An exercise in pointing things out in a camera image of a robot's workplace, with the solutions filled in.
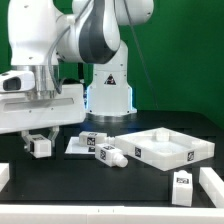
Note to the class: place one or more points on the white fence bar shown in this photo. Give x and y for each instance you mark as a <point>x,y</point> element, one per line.
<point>44,214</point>
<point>213,185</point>

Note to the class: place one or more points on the white front fence bar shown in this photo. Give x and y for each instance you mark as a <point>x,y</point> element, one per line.
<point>44,214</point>

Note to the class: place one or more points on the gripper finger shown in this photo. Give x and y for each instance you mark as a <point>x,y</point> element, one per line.
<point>53,132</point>
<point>27,137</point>

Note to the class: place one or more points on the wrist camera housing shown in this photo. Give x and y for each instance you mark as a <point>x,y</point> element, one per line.
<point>16,81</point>

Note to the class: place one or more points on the white left fence block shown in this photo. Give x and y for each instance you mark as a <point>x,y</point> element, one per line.
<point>4,175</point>

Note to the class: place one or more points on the white tag sheet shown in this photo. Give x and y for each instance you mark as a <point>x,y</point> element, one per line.
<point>75,148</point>

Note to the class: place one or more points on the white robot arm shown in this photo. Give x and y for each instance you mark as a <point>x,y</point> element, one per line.
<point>66,67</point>

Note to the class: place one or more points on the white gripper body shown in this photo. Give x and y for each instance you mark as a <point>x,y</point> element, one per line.
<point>18,113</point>

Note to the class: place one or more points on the white right fence bar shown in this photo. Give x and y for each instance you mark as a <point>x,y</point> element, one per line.
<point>213,185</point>

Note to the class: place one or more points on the white square tabletop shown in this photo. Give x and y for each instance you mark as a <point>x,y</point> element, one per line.
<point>164,149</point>

